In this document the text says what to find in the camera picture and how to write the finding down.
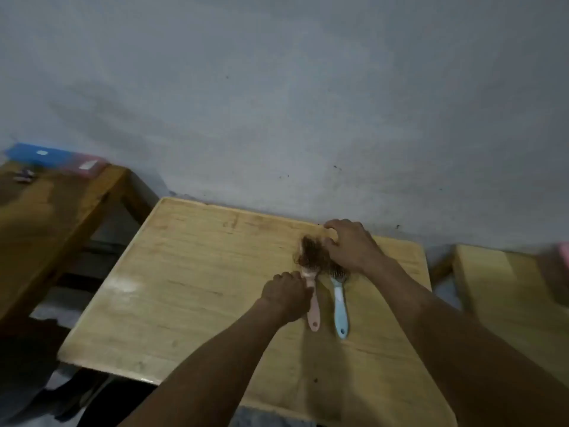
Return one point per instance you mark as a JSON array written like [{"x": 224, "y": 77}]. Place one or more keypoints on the pink object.
[{"x": 564, "y": 255}]

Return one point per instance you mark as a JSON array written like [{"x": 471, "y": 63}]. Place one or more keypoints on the blue plastic box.
[{"x": 31, "y": 154}]

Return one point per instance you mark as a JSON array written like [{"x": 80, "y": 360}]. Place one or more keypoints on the pink hairbrush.
[{"x": 314, "y": 315}]

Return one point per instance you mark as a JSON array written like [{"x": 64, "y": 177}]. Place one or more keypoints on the pink plastic box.
[{"x": 86, "y": 165}]

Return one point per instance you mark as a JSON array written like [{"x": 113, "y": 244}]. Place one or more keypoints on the person's right hand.
[{"x": 351, "y": 246}]

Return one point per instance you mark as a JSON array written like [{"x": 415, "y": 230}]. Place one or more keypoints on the brown hair clump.
[{"x": 313, "y": 253}]

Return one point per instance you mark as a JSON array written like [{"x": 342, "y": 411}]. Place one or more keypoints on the person's left forearm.
[{"x": 213, "y": 373}]

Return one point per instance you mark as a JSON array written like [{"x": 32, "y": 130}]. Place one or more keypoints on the light blue hairbrush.
[{"x": 340, "y": 311}]

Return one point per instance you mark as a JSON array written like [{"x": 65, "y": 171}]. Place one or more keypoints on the person's right forearm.
[{"x": 466, "y": 351}]

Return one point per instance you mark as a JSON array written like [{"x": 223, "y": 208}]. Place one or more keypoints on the light wooden table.
[
  {"x": 200, "y": 284},
  {"x": 511, "y": 297}
]

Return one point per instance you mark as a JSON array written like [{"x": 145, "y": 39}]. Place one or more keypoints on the small blue batteries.
[{"x": 24, "y": 176}]

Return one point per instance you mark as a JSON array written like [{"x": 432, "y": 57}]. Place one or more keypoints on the dark brown wooden table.
[{"x": 44, "y": 217}]

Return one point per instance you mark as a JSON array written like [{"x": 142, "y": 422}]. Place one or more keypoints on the person's left hand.
[{"x": 286, "y": 297}]

